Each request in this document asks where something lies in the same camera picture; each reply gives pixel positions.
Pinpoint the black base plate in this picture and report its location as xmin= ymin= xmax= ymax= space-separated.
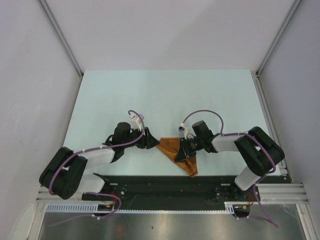
xmin=51 ymin=173 xmax=262 ymax=217

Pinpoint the aluminium frame rail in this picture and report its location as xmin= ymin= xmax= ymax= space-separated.
xmin=257 ymin=183 xmax=309 ymax=204

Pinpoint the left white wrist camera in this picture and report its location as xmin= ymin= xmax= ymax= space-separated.
xmin=129 ymin=114 xmax=144 ymax=131

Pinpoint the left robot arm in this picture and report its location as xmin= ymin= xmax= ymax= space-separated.
xmin=39 ymin=122 xmax=160 ymax=200

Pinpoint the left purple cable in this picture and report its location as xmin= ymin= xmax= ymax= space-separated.
xmin=47 ymin=109 xmax=146 ymax=227

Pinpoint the white slotted cable duct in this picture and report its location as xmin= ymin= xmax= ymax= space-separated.
xmin=46 ymin=201 xmax=237 ymax=214

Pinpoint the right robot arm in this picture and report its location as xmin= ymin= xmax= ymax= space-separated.
xmin=174 ymin=120 xmax=285 ymax=201

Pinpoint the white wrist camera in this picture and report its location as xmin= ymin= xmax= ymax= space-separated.
xmin=129 ymin=114 xmax=144 ymax=131
xmin=178 ymin=122 xmax=192 ymax=133

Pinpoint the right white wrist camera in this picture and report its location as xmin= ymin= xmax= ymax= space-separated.
xmin=178 ymin=122 xmax=192 ymax=133

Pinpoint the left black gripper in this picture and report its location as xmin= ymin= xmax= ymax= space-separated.
xmin=122 ymin=126 xmax=160 ymax=149

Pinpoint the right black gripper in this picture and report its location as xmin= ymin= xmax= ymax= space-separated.
xmin=175 ymin=136 xmax=204 ymax=163

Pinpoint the orange cloth napkin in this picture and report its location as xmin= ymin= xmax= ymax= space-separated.
xmin=156 ymin=137 xmax=198 ymax=178

